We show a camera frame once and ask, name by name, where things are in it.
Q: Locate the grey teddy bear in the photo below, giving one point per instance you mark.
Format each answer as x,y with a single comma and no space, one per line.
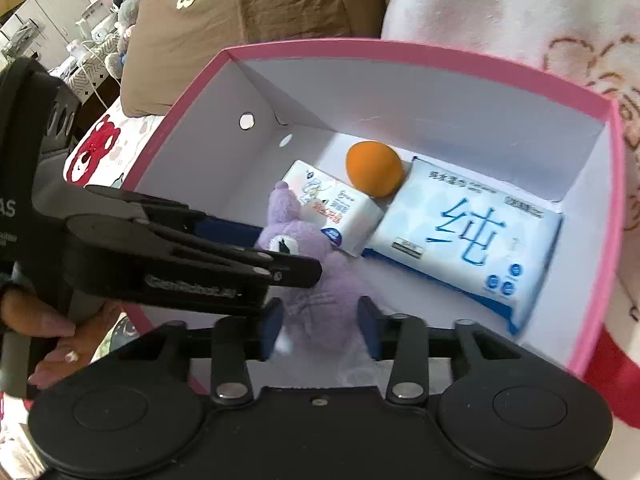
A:
131,17

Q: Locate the black white plush toy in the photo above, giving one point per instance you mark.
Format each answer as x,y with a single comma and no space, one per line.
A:
118,0

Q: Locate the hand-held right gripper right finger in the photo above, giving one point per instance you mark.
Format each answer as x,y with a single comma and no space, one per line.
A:
370,327

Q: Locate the purple plush toy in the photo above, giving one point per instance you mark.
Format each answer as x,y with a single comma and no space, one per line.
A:
325,300

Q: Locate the white cabinet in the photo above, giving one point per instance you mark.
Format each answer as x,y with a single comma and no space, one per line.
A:
45,15

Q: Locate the small white tissue pack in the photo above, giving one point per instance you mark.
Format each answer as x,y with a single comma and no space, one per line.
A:
345,210

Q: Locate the blue wet wipes pack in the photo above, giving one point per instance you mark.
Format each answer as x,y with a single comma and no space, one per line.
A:
450,240

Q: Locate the brown pillow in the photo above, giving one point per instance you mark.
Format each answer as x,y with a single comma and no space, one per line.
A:
250,10

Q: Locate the pink cardboard box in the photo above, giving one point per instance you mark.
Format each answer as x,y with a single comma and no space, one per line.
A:
350,95

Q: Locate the person's left hand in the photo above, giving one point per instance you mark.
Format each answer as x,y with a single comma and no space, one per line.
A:
40,322

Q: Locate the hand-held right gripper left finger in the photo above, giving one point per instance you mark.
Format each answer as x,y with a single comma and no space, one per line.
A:
272,330

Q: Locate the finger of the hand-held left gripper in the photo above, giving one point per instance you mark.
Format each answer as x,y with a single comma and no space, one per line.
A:
200,250
225,232

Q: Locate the orange fruit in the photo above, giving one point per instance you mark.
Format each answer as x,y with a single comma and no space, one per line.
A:
372,170

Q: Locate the pink checked pillow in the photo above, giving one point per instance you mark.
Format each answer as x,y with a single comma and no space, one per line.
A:
500,0

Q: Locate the grey patterned nightstand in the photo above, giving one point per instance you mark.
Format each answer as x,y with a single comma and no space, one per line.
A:
92,67

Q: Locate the bear printed blanket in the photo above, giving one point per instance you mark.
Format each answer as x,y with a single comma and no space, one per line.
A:
95,145

